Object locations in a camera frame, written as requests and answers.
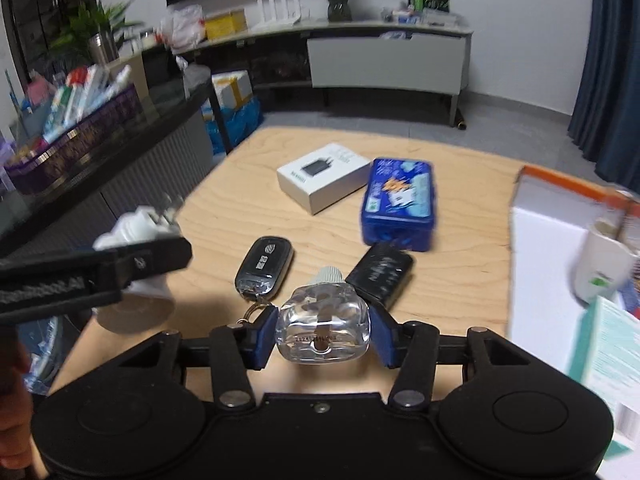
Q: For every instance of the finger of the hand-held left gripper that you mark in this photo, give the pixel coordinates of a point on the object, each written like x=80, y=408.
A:
x=155, y=260

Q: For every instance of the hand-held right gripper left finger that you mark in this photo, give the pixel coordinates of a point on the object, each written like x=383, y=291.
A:
x=265, y=340

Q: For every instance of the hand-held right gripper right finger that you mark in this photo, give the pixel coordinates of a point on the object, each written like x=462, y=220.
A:
x=385, y=340

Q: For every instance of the white lamp socket plug adapter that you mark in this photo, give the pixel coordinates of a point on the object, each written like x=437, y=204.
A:
x=135, y=310

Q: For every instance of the clear glass perfume bottle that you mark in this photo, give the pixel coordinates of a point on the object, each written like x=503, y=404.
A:
x=325, y=320

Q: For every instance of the small black case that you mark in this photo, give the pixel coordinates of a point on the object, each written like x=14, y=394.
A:
x=380, y=270

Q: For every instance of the black key fob with keys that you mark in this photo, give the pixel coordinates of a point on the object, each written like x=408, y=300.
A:
x=265, y=265

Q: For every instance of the blue tin box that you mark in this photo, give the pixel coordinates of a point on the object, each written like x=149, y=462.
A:
x=397, y=200

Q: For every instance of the white charger box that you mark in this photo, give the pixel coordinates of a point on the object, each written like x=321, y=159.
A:
x=320, y=175

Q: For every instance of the teal and white carton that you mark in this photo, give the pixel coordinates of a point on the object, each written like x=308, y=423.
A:
x=605, y=350

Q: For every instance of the white cup with clear lid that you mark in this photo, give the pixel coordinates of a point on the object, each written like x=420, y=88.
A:
x=600, y=260

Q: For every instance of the person's left hand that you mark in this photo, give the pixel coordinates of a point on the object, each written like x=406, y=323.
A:
x=15, y=430

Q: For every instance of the black counter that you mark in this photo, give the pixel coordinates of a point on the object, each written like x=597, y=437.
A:
x=125, y=180

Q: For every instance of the lilac box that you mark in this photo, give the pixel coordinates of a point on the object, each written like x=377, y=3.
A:
x=6, y=165

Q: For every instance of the purple patterned tray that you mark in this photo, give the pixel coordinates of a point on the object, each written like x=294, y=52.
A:
x=75, y=145

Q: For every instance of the blue bag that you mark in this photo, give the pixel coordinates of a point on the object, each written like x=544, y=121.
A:
x=240, y=120

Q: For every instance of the row of small packets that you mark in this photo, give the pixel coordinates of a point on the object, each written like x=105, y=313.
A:
x=70, y=100

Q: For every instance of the white and yellow carton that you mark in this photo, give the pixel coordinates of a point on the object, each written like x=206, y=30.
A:
x=230, y=90

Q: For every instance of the white plastic bag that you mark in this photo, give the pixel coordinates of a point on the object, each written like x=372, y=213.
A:
x=182, y=27

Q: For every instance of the yellow box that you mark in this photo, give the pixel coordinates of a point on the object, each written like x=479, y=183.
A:
x=225, y=26

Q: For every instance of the leafy green houseplant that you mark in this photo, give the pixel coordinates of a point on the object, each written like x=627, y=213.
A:
x=85, y=25

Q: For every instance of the dark glass cabinet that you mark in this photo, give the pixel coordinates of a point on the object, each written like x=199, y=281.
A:
x=40, y=20

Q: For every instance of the white router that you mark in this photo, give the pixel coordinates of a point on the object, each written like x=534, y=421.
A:
x=275, y=12

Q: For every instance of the tv stand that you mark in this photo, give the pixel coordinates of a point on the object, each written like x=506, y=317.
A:
x=350, y=26

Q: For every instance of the clear plastic organizer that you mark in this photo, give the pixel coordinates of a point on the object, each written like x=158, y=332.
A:
x=415, y=17

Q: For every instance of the blue curtain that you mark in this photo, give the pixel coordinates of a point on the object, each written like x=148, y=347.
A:
x=615, y=85

